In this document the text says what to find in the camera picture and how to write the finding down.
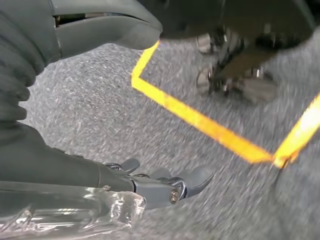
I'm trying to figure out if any clear plastic wrap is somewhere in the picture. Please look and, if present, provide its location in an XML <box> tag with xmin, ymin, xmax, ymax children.
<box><xmin>0</xmin><ymin>187</ymin><xmax>146</xmax><ymax>240</ymax></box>

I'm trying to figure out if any yellow floor tape marking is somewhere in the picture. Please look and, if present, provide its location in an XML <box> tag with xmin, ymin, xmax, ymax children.
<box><xmin>131</xmin><ymin>39</ymin><xmax>320</xmax><ymax>169</ymax></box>

